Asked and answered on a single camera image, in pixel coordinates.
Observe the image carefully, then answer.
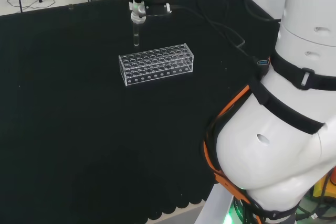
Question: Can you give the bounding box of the clear glass test tube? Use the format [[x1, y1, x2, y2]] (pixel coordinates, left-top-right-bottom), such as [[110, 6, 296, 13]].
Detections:
[[132, 21, 141, 48]]

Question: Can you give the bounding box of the clear plastic test tube rack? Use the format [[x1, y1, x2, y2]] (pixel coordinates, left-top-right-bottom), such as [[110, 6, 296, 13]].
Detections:
[[118, 42, 195, 87]]

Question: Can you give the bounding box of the black bench cloth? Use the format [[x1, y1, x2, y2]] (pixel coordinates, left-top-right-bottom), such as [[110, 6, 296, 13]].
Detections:
[[0, 0, 280, 221]]

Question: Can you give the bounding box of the yellow stop button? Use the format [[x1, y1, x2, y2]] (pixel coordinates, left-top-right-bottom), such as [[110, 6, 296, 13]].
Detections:
[[311, 167, 336, 199]]

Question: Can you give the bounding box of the black cable with blue plug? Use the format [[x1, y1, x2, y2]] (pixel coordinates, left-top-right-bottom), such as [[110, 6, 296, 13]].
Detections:
[[170, 5, 271, 67]]

